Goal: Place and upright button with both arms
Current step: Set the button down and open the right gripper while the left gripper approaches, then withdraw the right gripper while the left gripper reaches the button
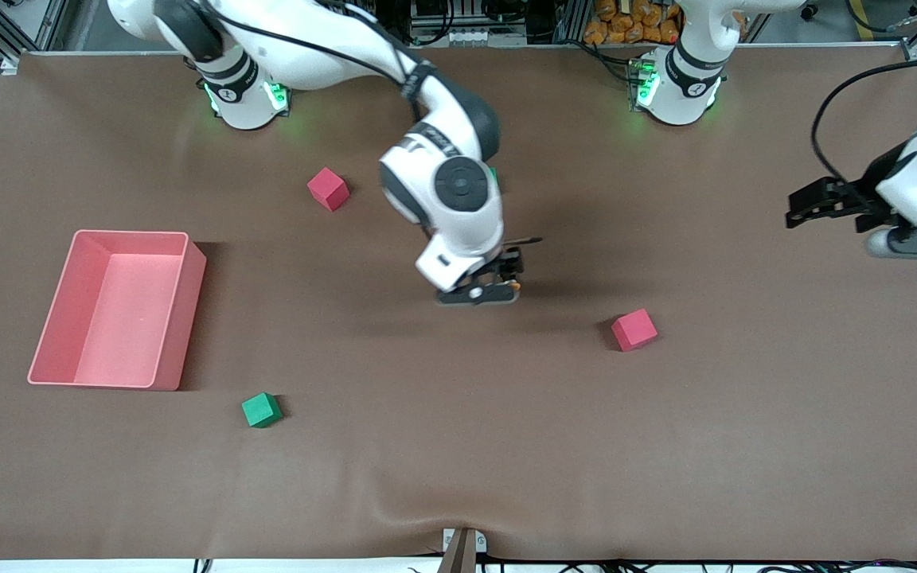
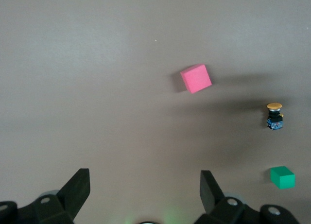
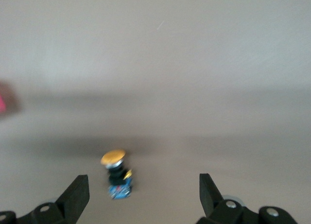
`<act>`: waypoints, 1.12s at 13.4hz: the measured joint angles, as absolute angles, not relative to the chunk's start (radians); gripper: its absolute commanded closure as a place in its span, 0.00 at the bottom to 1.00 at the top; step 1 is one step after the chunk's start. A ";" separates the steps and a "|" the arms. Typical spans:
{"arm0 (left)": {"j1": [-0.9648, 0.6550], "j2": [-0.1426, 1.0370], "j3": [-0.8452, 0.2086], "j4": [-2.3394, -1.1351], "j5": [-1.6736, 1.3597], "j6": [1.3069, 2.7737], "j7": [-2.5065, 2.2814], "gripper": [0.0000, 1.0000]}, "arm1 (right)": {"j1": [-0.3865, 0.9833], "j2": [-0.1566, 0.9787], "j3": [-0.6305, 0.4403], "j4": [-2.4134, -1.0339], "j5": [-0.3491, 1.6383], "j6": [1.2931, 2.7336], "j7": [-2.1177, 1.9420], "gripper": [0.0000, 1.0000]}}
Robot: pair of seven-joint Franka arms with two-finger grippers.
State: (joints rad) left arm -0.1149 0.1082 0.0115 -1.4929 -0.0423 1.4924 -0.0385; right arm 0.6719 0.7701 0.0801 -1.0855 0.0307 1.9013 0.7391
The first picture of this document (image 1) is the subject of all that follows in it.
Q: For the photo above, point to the pink foam cube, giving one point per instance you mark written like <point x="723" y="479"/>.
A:
<point x="634" y="330"/>
<point x="328" y="189"/>

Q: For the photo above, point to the aluminium frame post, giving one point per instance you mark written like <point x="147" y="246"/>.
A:
<point x="571" y="20"/>

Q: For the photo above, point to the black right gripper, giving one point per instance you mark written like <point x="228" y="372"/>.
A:
<point x="509" y="265"/>

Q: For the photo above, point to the orange packets pile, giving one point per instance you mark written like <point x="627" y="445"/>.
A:
<point x="634" y="28"/>

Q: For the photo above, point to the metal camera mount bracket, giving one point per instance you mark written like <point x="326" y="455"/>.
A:
<point x="462" y="553"/>

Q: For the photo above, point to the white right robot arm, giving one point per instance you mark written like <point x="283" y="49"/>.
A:
<point x="458" y="223"/>

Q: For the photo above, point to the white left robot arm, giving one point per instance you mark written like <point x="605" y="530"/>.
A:
<point x="689" y="79"/>

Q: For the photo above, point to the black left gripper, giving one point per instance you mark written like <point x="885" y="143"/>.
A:
<point x="871" y="193"/>

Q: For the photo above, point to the pink plastic bin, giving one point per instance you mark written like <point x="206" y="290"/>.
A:
<point x="132" y="334"/>

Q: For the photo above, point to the brown table cover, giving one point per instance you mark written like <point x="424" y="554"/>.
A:
<point x="458" y="446"/>

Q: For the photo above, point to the white terminal strip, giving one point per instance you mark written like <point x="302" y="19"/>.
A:
<point x="482" y="37"/>

